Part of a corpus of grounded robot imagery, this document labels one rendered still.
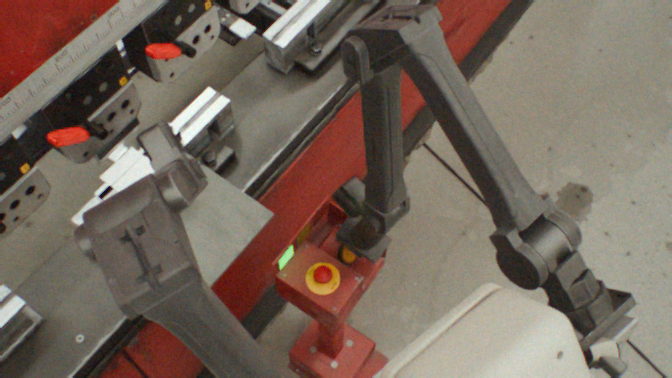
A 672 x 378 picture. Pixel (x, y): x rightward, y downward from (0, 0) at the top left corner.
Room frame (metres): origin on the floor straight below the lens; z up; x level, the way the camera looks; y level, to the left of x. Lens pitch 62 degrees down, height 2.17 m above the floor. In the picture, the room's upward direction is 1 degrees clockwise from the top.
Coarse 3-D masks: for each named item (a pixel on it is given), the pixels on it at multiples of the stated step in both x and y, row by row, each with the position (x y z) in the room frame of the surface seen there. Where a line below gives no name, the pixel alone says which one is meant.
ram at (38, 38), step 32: (0, 0) 0.60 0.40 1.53; (32, 0) 0.63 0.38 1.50; (64, 0) 0.66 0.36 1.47; (96, 0) 0.69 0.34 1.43; (160, 0) 0.77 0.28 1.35; (0, 32) 0.58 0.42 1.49; (32, 32) 0.61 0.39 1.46; (64, 32) 0.64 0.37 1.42; (128, 32) 0.72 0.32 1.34; (0, 64) 0.56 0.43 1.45; (32, 64) 0.59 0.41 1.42; (0, 96) 0.54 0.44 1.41; (32, 96) 0.57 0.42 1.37; (0, 128) 0.52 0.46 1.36
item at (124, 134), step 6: (138, 120) 0.71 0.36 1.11; (132, 126) 0.70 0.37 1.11; (138, 126) 0.72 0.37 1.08; (120, 132) 0.68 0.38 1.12; (126, 132) 0.69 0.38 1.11; (132, 132) 0.70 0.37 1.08; (114, 138) 0.67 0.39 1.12; (120, 138) 0.67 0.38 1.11; (126, 138) 0.69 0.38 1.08; (108, 144) 0.65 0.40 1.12; (114, 144) 0.66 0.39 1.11; (120, 144) 0.68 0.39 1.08; (102, 150) 0.64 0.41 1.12; (108, 150) 0.65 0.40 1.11; (114, 150) 0.67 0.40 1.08; (96, 156) 0.63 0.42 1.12; (102, 156) 0.64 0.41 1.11; (108, 156) 0.65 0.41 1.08
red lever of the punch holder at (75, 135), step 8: (88, 120) 0.61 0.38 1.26; (72, 128) 0.57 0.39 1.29; (80, 128) 0.58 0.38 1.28; (88, 128) 0.59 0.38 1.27; (96, 128) 0.59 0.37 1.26; (48, 136) 0.54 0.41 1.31; (56, 136) 0.54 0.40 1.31; (64, 136) 0.55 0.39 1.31; (72, 136) 0.56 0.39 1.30; (80, 136) 0.56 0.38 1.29; (88, 136) 0.57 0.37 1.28; (96, 136) 0.58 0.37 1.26; (104, 136) 0.58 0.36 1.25; (56, 144) 0.53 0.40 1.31; (64, 144) 0.54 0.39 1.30; (72, 144) 0.55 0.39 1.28
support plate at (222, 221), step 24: (216, 192) 0.63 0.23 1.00; (240, 192) 0.63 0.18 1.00; (192, 216) 0.58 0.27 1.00; (216, 216) 0.58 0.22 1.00; (240, 216) 0.58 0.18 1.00; (264, 216) 0.58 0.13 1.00; (192, 240) 0.53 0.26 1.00; (216, 240) 0.53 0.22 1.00; (240, 240) 0.53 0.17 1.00; (216, 264) 0.48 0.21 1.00
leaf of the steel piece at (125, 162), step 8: (128, 152) 0.71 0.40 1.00; (136, 152) 0.71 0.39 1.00; (120, 160) 0.69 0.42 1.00; (128, 160) 0.69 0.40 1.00; (136, 160) 0.69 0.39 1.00; (112, 168) 0.68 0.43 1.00; (120, 168) 0.68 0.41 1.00; (128, 168) 0.68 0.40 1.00; (104, 176) 0.66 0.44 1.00; (112, 176) 0.66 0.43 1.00; (120, 176) 0.66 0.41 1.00; (112, 184) 0.64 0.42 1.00
